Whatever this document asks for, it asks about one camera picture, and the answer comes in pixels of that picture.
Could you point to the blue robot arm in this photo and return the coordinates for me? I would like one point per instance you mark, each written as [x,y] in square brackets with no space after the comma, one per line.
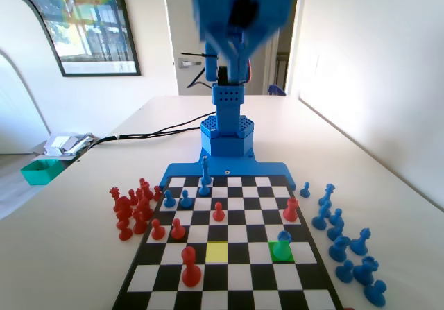
[227,116]

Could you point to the tall blue piece back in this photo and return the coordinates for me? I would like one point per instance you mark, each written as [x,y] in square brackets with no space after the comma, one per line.
[204,188]

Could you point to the blue chess pawn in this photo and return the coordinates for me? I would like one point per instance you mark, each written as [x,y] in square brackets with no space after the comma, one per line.
[169,202]
[344,272]
[186,202]
[304,190]
[335,216]

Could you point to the red piece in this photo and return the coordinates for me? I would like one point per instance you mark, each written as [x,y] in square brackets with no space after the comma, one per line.
[290,213]

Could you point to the blue chess queen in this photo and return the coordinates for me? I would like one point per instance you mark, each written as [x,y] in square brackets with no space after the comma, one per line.
[327,195]

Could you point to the blue chess bishop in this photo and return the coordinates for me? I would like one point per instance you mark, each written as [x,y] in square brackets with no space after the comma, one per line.
[319,221]

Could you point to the blue plastic object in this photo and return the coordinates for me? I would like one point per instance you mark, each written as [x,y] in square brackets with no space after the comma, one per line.
[275,91]

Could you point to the black white chessboard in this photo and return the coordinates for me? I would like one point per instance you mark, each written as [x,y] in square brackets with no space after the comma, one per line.
[256,226]

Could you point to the large red pawn front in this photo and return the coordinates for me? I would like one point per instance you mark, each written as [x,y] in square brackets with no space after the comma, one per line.
[190,272]

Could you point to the pile of papers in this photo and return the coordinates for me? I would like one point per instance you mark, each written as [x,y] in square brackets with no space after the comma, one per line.
[66,143]

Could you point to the black framed picture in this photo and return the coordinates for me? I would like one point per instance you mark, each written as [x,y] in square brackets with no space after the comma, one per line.
[90,29]

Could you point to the green plastic box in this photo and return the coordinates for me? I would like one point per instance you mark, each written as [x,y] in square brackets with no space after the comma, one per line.
[41,173]

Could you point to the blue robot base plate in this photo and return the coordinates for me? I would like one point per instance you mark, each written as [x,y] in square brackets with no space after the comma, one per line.
[263,168]

